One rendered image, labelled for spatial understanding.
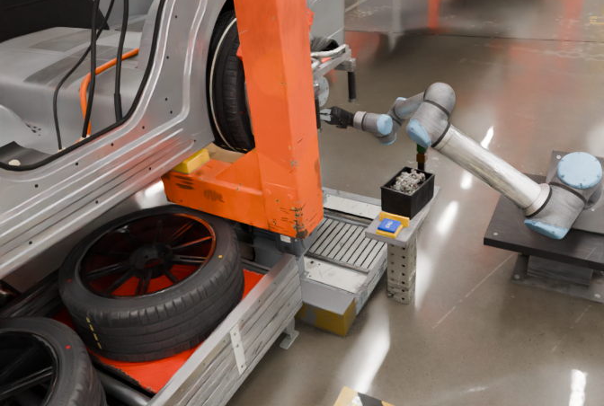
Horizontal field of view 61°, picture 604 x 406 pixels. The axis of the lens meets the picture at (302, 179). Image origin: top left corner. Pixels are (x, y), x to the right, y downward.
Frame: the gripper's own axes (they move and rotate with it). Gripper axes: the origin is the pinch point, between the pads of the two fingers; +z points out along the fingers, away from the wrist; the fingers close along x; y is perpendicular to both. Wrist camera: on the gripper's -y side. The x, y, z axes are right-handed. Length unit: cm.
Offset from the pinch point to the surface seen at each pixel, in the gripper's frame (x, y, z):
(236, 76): -10, -60, 7
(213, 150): -14, 75, 117
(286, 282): -82, -37, -29
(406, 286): -70, 7, -63
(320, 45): 19.5, -34.4, -9.9
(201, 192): -58, -55, 9
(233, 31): 9, -62, 15
